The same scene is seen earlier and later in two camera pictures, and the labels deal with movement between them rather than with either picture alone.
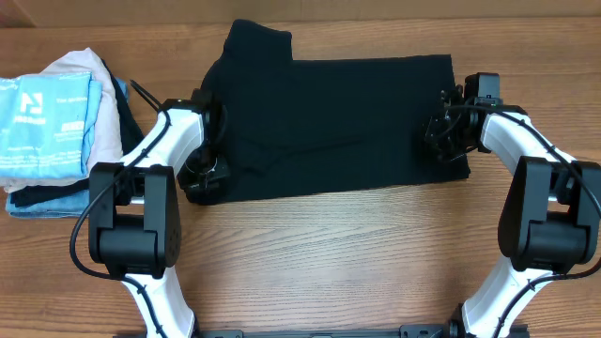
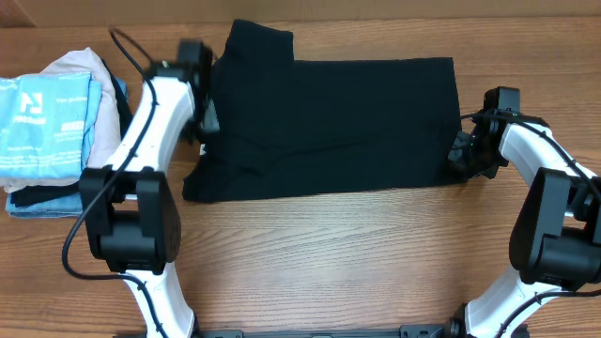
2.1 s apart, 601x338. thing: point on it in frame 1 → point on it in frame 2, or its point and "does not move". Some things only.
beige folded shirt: [106, 145] does not move
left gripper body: [205, 167] → [204, 129]
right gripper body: [447, 137] → [475, 157]
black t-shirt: [306, 125] does not move
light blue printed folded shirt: [46, 124] does not move
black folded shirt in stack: [131, 133] does not move
